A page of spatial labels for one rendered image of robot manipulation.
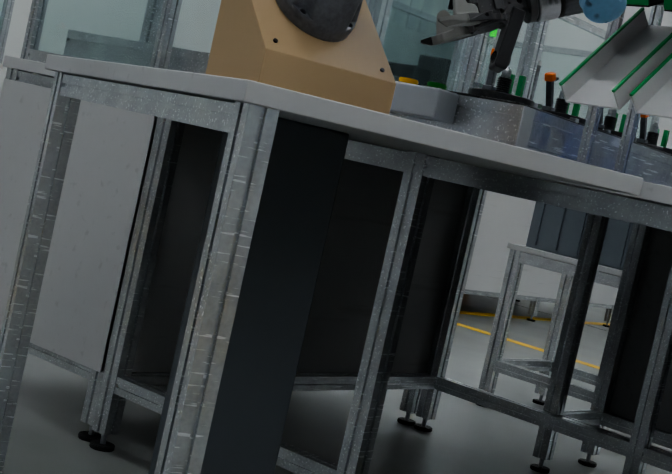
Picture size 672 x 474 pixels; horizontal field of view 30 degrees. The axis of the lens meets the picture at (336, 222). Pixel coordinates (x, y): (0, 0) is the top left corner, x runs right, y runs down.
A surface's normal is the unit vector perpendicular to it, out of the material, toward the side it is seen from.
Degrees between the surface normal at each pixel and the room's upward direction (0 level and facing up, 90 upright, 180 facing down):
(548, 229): 90
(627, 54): 45
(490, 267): 90
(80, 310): 90
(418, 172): 90
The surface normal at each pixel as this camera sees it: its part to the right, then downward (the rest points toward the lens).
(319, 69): 0.53, 0.16
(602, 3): 0.04, 0.73
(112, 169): -0.62, -0.10
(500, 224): 0.74, 0.20
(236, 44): -0.82, -0.15
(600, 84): -0.37, -0.78
